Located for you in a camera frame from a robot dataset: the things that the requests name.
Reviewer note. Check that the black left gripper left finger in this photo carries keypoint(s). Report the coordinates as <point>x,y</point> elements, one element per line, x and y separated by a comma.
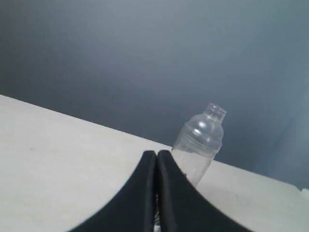
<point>132,209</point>

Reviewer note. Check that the clear plastic shaker bottle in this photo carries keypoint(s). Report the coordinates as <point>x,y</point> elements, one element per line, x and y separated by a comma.
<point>198,142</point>

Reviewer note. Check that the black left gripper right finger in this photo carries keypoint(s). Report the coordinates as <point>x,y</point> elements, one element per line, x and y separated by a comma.
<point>182,208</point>

